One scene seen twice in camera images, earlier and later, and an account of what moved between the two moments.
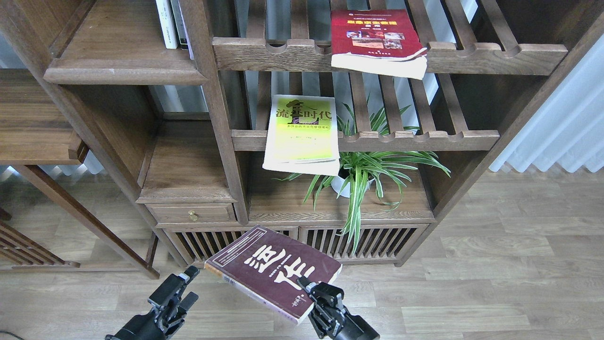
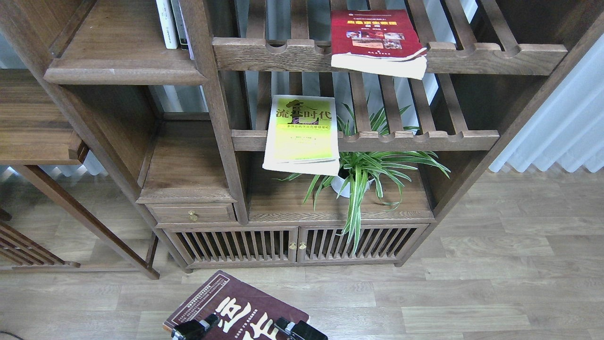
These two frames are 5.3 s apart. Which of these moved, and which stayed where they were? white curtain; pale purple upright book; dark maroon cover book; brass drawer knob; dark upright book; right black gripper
Moved: dark maroon cover book; right black gripper
Stayed: brass drawer knob; white curtain; pale purple upright book; dark upright book
